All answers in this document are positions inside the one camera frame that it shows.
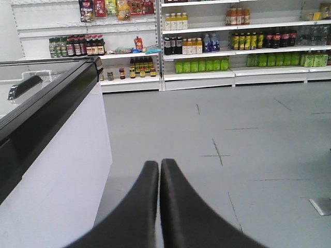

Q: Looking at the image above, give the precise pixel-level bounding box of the white chest freezer black rim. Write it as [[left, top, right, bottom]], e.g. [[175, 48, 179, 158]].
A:
[[1, 56, 112, 247]]

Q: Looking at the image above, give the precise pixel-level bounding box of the white store shelf unit left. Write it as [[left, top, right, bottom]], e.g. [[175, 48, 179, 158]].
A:
[[9, 1, 161, 92]]

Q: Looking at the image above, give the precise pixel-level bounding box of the white store shelf unit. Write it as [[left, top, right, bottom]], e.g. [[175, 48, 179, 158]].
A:
[[9, 1, 161, 92], [158, 1, 330, 90]]

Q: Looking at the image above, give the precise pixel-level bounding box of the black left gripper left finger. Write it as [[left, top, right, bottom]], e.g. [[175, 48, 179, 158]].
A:
[[67, 161, 159, 247]]

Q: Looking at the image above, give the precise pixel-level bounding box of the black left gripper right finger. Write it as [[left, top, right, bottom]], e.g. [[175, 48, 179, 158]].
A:
[[160, 159, 263, 247]]

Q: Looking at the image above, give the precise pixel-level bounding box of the white store shelf unit right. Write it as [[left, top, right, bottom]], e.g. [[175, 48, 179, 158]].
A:
[[158, 1, 330, 90]]

